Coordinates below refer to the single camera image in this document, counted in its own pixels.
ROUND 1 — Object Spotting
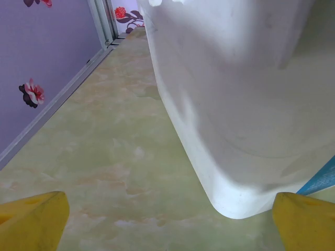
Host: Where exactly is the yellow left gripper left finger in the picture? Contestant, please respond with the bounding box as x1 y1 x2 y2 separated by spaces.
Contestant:
0 191 70 251

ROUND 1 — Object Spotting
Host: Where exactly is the aluminium frame side rail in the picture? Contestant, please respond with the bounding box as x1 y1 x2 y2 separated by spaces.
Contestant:
0 46 116 170

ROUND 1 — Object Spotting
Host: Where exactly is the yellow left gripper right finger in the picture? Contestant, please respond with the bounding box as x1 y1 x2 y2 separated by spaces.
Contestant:
272 192 335 251

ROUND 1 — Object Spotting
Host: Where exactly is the white plastic storage box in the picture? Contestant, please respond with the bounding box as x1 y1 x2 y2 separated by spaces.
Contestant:
136 0 335 220

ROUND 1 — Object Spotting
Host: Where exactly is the aluminium frame corner post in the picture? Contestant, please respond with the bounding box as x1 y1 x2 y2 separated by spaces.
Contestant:
87 0 119 51

